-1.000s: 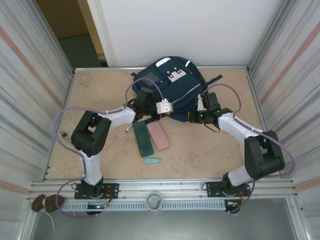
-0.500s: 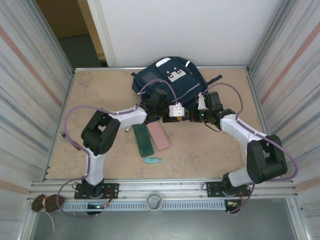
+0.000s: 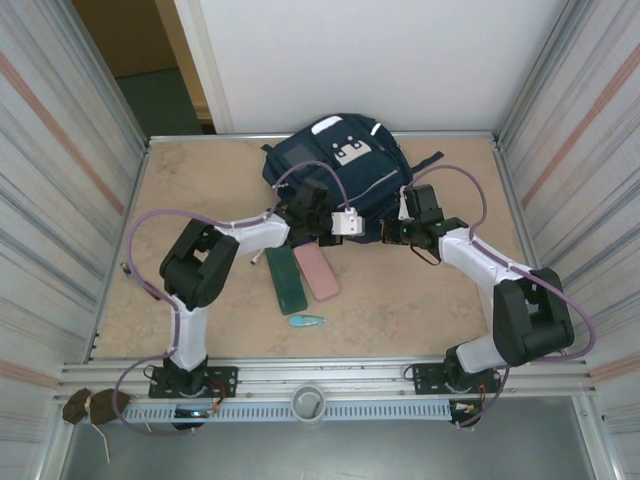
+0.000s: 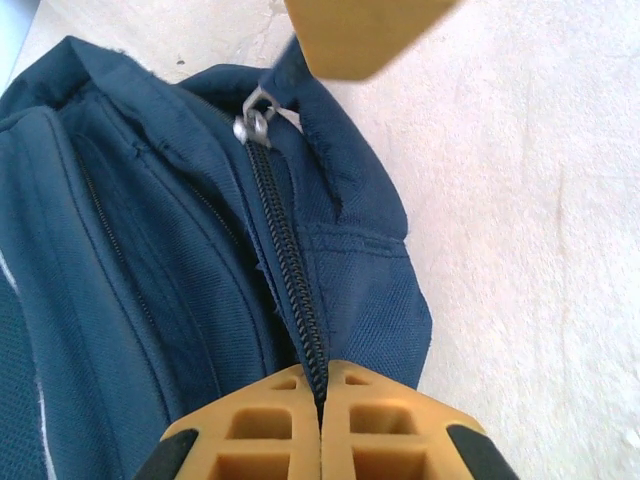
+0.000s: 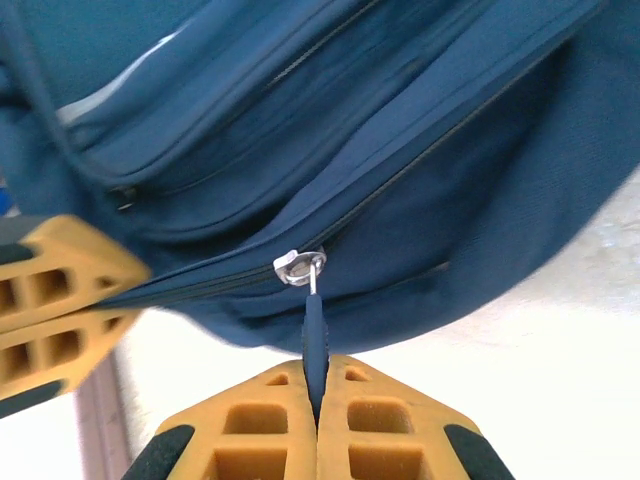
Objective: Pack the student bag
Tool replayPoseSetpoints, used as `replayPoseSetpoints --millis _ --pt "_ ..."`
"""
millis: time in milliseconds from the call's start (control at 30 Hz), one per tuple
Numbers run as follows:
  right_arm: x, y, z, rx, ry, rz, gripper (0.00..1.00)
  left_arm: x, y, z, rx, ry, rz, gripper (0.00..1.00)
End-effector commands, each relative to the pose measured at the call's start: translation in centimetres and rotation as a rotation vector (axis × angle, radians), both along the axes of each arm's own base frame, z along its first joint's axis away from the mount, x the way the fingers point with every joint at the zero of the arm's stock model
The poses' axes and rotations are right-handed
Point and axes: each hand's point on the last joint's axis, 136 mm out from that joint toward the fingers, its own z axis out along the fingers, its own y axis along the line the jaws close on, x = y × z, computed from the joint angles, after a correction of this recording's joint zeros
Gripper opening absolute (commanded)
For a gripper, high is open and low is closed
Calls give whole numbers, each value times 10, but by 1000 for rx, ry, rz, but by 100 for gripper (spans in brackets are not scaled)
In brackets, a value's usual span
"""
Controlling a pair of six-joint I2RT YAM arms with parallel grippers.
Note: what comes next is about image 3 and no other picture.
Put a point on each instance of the pink pencil case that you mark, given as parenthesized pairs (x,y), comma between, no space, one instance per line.
(317,272)

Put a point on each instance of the white marker with blue cap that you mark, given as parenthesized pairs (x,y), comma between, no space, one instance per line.
(257,258)

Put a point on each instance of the navy blue backpack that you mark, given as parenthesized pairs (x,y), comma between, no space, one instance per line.
(370,170)

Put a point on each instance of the green pencil case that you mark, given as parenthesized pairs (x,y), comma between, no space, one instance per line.
(285,280)

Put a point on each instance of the teal correction tape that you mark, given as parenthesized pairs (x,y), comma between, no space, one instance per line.
(306,321)

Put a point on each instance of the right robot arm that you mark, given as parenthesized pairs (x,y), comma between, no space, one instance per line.
(530,320)

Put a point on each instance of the translucent corrugated side panel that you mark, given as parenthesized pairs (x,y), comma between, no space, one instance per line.
(50,200)
(590,200)

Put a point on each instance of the grey round cup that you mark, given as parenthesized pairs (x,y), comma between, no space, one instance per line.
(300,400)

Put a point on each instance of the small circuit board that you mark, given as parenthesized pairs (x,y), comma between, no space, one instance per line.
(195,413)

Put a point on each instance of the brown cloth bundle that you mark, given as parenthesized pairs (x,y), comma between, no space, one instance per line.
(80,407)

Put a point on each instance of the thin aluminium table edge rail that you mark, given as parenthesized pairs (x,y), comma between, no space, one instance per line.
(225,136)

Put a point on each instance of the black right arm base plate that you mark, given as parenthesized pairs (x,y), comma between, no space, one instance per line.
(430,380)

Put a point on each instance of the wide aluminium mounting rail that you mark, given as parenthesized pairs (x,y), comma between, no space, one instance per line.
(325,372)

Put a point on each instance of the white door frame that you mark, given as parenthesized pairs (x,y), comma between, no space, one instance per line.
(205,75)

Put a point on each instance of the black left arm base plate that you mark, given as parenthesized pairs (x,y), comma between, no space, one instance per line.
(220,382)

